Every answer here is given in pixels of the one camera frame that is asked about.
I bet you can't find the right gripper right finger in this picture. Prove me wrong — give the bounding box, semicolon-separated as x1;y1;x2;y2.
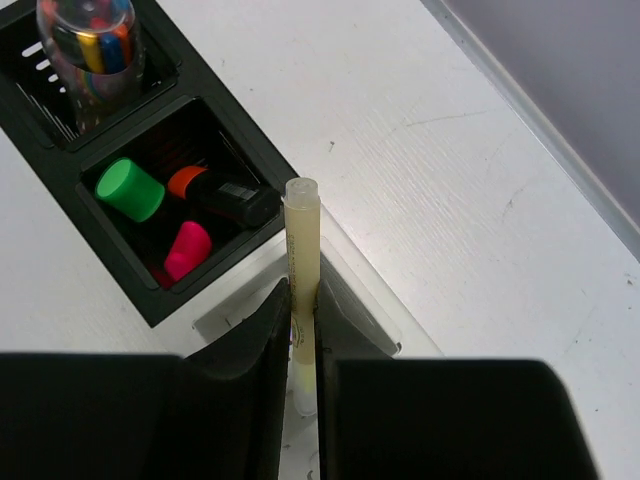
315;285;598;479

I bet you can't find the yellow translucent pen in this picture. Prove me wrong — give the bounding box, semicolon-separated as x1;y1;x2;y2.
283;177;321;416

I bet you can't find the black double pen holder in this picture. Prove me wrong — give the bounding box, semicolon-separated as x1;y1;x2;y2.
1;1;295;326

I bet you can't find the orange cap black highlighter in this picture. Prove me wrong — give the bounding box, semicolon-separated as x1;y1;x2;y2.
167;165;281;228

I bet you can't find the pink cap black highlighter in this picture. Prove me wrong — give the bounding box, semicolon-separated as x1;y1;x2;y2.
151;220;213;289

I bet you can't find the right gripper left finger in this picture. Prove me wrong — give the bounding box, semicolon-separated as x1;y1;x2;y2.
1;281;291;479

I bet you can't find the green cap black highlighter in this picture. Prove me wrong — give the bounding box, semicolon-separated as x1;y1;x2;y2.
95;157;166;223

